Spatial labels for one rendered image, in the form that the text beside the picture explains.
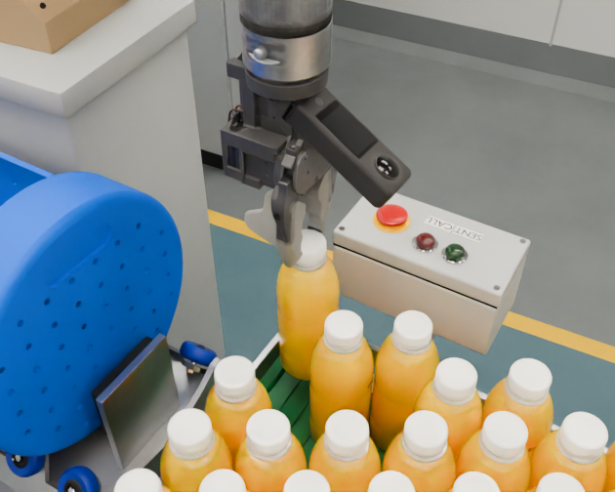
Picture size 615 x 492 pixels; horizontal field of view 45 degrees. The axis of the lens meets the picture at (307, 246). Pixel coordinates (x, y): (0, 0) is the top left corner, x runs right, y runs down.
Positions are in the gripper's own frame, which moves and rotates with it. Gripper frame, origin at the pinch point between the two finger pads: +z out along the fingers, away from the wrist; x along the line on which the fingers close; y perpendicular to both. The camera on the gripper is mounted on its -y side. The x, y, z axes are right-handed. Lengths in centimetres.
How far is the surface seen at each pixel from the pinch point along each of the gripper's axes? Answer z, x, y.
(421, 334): 4.9, 0.8, -13.6
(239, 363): 5.0, 13.0, -0.1
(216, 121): 91, -123, 109
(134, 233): -2.0, 9.1, 14.8
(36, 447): 12.2, 27.2, 14.7
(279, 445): 5.4, 18.3, -8.0
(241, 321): 115, -68, 62
